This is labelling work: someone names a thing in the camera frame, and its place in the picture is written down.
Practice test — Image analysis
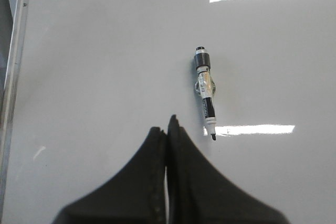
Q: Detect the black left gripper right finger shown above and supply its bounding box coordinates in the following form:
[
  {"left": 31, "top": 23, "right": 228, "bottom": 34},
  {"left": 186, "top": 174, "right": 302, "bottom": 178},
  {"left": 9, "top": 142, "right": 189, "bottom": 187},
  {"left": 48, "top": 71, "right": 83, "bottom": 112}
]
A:
[{"left": 167, "top": 115, "right": 289, "bottom": 223}]

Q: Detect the white whiteboard with aluminium frame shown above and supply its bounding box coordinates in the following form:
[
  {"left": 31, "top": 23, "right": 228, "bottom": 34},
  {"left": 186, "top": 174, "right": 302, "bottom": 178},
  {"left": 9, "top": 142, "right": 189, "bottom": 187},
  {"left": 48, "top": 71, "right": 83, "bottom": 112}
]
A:
[{"left": 1, "top": 0, "right": 335, "bottom": 223}]

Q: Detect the black and white whiteboard marker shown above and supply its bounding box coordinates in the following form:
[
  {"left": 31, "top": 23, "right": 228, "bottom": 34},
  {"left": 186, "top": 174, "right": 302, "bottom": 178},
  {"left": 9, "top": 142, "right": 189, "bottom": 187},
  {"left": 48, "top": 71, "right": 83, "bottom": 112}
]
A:
[{"left": 194, "top": 46, "right": 216, "bottom": 141}]

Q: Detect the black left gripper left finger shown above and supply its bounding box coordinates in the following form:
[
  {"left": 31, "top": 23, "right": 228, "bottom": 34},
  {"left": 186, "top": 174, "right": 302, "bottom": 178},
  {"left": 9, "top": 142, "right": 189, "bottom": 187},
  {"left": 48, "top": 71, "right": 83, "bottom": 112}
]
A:
[{"left": 53, "top": 127, "right": 166, "bottom": 223}]

